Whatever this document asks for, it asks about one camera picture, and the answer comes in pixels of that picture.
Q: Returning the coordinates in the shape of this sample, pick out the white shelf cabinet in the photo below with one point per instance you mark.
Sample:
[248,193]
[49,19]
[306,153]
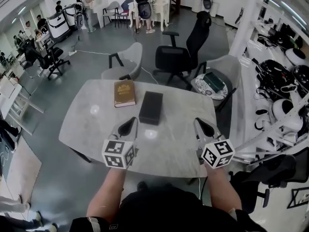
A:
[96,4]

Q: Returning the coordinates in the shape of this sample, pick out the white vanity table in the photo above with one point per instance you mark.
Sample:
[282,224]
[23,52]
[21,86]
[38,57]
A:
[160,6]

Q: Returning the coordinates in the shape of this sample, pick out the person's right forearm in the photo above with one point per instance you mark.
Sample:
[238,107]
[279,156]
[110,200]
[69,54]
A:
[222,190]

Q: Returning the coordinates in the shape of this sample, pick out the person's left shoe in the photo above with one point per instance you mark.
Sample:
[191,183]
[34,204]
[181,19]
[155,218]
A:
[142,186]

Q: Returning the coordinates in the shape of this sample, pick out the dark green box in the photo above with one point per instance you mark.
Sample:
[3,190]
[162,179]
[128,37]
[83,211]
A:
[213,82]

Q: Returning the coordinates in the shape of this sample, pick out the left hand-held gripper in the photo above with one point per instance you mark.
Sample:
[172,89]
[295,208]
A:
[117,153]

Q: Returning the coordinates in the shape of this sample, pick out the person's left forearm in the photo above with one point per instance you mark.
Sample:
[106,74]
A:
[108,192]

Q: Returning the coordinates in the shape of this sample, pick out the person's black shirt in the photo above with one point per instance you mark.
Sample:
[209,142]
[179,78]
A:
[169,211]

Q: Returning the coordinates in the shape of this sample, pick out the black metal frame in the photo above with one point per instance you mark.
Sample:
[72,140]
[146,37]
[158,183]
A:
[295,198]

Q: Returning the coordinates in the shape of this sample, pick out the grey chair with black legs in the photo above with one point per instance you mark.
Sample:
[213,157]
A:
[111,11]

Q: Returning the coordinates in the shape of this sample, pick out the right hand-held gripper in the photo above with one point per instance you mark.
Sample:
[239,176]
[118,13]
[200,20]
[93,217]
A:
[218,153]

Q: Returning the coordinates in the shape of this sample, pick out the black office chair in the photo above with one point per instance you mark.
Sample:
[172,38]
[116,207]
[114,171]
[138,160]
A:
[251,190]
[173,57]
[48,59]

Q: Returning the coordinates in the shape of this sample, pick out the white metal rack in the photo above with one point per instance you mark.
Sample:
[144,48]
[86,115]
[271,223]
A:
[248,33]

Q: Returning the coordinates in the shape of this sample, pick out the black box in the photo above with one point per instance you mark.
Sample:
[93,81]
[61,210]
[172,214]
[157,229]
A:
[150,107]

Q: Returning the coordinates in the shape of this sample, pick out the grey armchair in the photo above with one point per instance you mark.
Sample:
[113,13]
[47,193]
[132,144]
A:
[130,62]
[229,66]

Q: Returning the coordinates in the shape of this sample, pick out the beige floor mat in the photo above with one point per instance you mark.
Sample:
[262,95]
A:
[24,170]

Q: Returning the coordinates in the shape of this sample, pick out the patterned round cushion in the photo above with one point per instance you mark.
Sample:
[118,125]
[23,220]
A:
[202,91]

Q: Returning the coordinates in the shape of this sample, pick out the white humanoid robot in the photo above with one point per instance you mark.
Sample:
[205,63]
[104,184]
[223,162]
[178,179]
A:
[207,0]

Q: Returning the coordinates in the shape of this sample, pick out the white power strip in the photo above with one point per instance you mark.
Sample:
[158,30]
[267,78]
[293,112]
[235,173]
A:
[73,52]

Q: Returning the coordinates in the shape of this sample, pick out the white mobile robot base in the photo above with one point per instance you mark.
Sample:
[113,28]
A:
[58,25]

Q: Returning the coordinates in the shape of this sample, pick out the brown hardcover book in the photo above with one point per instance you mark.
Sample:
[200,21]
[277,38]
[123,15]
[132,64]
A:
[124,93]

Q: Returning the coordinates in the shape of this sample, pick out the pile of black white devices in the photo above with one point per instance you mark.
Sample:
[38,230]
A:
[277,81]

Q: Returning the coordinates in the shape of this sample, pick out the white desk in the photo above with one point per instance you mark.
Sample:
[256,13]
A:
[9,93]

